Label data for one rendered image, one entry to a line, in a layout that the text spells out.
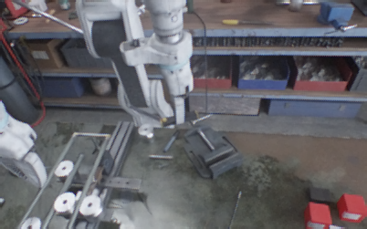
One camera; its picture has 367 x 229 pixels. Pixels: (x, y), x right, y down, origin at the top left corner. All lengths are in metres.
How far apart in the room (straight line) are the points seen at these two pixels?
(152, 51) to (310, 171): 0.57
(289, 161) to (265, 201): 0.16
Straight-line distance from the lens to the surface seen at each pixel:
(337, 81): 2.10
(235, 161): 0.72
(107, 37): 1.00
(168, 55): 0.46
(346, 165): 0.86
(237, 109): 2.14
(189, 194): 0.71
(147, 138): 0.81
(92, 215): 0.66
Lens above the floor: 1.50
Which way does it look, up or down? 43 degrees down
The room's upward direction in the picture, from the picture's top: 6 degrees counter-clockwise
